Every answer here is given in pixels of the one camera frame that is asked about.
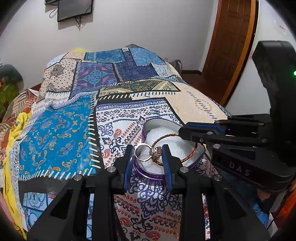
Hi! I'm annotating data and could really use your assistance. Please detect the purple heart-shaped tin box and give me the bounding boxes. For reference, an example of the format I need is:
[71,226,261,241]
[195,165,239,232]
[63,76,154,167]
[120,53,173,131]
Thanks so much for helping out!
[133,117,206,181]

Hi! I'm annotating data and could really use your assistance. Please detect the silver ring with charm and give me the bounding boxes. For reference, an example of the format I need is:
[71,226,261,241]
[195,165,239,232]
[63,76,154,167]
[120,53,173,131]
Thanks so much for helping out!
[134,143,163,162]

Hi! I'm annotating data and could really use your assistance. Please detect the red braided bracelet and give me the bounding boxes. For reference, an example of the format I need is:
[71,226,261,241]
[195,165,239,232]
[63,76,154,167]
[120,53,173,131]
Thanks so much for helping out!
[151,133,198,167]

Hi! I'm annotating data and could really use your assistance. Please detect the dark bag on floor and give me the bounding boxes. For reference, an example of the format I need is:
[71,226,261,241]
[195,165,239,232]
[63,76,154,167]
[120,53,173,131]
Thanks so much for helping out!
[169,60,182,74]

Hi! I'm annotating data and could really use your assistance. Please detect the wooden wardrobe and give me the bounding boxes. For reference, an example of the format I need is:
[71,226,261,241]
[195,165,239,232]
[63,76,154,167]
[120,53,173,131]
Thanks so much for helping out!
[202,1,258,106]

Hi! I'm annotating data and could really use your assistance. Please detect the yellow blanket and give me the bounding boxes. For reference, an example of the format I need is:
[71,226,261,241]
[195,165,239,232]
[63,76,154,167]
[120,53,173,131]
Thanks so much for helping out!
[3,113,31,239]

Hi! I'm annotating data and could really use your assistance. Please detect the blue patchwork bedspread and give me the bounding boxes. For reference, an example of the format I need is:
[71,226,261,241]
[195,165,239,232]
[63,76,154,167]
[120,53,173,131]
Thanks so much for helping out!
[16,45,227,235]

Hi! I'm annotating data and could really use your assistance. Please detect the striped patterned pillow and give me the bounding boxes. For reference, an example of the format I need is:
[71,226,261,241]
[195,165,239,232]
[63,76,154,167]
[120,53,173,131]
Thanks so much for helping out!
[0,89,39,149]

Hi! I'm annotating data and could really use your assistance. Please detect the small black wall monitor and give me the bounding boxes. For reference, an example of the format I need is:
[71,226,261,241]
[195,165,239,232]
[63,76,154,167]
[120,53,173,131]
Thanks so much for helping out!
[57,0,93,22]

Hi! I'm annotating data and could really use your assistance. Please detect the large black wall television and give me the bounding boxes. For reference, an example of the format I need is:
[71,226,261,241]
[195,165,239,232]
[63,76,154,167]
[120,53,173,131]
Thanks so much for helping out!
[44,0,58,5]

